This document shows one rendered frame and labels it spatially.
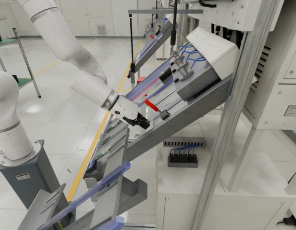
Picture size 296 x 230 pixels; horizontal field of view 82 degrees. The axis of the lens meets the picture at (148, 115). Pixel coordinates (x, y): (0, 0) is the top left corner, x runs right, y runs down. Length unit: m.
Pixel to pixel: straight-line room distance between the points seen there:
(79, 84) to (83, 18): 9.33
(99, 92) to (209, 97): 0.38
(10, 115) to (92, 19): 9.02
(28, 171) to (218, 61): 1.01
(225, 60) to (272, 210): 0.83
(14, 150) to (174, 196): 0.81
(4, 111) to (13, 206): 1.07
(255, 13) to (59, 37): 0.53
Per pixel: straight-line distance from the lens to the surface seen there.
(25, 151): 1.08
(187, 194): 0.91
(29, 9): 0.66
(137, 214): 1.53
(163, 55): 5.29
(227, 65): 0.57
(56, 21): 0.64
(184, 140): 1.08
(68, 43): 0.63
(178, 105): 0.64
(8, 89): 0.97
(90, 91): 0.64
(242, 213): 1.12
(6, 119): 0.98
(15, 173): 1.14
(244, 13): 0.49
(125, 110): 0.64
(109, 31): 9.63
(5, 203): 1.96
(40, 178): 1.16
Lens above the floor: 1.36
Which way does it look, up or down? 32 degrees down
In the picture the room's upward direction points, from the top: straight up
